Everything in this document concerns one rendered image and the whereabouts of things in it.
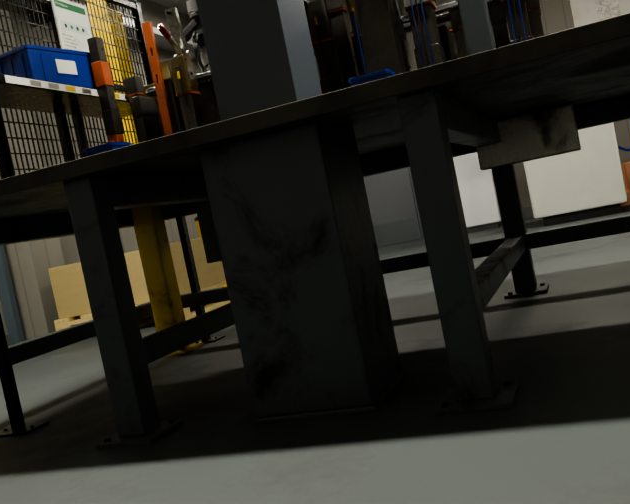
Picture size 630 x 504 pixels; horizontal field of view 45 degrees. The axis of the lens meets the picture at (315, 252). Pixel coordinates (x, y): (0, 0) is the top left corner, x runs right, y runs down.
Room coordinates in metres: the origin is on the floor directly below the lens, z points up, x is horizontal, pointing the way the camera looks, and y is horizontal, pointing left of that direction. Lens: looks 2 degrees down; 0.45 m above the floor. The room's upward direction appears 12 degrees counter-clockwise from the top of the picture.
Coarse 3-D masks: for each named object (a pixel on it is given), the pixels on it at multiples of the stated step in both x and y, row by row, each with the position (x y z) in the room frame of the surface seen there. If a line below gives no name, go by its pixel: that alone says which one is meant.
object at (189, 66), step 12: (180, 60) 2.48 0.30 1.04; (192, 60) 2.53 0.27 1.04; (180, 72) 2.48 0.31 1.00; (192, 72) 2.51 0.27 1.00; (180, 84) 2.48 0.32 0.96; (192, 84) 2.50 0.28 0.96; (180, 96) 2.50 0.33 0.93; (192, 96) 2.49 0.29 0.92; (192, 108) 2.49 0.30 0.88; (192, 120) 2.49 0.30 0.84
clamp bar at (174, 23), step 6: (168, 12) 2.50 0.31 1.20; (174, 12) 2.51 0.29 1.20; (168, 18) 2.52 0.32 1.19; (174, 18) 2.51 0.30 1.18; (168, 24) 2.52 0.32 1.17; (174, 24) 2.52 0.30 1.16; (180, 24) 2.53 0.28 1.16; (174, 30) 2.52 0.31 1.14; (180, 30) 2.52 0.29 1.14; (174, 36) 2.52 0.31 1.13; (180, 36) 2.52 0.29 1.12; (180, 42) 2.52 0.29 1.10; (186, 48) 2.53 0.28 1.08; (186, 54) 2.53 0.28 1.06
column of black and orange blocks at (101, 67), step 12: (96, 48) 2.60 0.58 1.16; (96, 60) 2.60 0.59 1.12; (96, 72) 2.60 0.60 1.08; (108, 72) 2.63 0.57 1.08; (96, 84) 2.61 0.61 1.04; (108, 84) 2.61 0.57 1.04; (108, 96) 2.60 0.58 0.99; (108, 108) 2.60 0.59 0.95; (108, 120) 2.60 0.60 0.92; (120, 120) 2.64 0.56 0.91; (108, 132) 2.60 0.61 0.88; (120, 132) 2.62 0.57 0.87
